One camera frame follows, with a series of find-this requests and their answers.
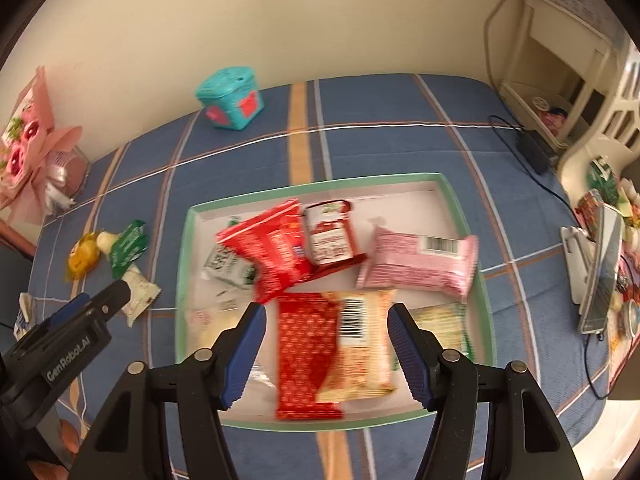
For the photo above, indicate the red flower snack packet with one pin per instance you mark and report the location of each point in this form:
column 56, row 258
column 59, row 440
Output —
column 270, row 250

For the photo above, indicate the cream bedside shelf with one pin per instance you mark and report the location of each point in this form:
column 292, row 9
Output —
column 550, row 50

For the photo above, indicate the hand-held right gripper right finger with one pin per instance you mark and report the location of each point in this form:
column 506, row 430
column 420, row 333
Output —
column 410, row 355

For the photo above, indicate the person's left hand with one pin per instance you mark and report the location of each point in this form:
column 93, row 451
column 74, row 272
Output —
column 70, row 435

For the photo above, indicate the white phone stand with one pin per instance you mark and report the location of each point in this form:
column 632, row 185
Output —
column 575, row 260

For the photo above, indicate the teal toy box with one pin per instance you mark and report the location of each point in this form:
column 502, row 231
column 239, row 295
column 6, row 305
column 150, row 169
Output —
column 230, row 97

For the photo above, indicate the pile of colourful trinkets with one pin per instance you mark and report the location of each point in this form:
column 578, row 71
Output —
column 627, row 240

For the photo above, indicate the blue plaid bed sheet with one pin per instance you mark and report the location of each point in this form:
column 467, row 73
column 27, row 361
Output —
column 400, row 125

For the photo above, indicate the dark green snack packet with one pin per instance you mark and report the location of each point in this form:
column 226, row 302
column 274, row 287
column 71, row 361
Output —
column 127, row 247

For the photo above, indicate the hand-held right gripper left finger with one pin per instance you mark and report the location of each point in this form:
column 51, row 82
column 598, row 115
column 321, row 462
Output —
column 245, row 355

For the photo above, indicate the smartphone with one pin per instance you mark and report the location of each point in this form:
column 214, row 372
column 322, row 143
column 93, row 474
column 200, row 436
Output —
column 602, row 270

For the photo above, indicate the green white cracker packet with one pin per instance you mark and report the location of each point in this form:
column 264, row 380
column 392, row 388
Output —
column 225, row 265

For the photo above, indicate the blue white crumpled wrapper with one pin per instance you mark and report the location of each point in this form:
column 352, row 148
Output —
column 22, row 317

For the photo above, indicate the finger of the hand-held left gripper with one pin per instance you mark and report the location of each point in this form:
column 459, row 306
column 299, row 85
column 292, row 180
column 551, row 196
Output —
column 72, row 307
column 67, row 355

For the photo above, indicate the pink flower bouquet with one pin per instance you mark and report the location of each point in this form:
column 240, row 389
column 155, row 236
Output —
column 30, row 150

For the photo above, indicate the pink snack packet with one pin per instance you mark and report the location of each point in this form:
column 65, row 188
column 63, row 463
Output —
column 415, row 265

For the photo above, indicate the white jelly cup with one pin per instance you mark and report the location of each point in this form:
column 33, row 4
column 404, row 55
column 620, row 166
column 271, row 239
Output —
column 106, row 241

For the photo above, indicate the red printed packet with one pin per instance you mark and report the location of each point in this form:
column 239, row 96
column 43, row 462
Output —
column 589, row 210

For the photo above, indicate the yellow chips bag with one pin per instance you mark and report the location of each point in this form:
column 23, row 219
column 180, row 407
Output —
column 82, row 257

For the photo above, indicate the red patterned snack packet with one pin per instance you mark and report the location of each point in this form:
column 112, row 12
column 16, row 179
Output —
column 305, row 355

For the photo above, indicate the round cake packet green ends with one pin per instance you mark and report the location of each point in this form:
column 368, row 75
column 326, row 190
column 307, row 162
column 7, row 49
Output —
column 445, row 325

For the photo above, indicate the clear bun packet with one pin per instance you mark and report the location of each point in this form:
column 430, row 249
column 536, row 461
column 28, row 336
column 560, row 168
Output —
column 207, row 325

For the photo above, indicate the green striped packet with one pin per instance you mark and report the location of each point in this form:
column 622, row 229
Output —
column 602, row 177

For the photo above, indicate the white snack packet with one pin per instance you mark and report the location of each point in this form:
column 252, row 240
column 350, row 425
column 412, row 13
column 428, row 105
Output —
column 140, row 292

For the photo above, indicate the round white trinket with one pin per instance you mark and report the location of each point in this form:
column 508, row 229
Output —
column 540, row 102

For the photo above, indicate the beige snack packet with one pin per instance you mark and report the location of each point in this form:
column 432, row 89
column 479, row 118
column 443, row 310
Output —
column 360, row 350

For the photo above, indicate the green-edged white tray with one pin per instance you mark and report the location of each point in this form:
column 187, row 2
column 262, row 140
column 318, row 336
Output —
column 400, row 205

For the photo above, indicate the pink board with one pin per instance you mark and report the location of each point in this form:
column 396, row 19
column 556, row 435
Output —
column 15, row 240

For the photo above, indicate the small pink toy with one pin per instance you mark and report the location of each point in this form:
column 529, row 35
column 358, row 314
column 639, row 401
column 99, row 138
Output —
column 556, row 117

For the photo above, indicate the clear pink gift box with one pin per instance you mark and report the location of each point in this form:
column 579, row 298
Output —
column 67, row 170

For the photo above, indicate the dark red snack packet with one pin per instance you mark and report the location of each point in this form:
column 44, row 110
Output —
column 327, row 240

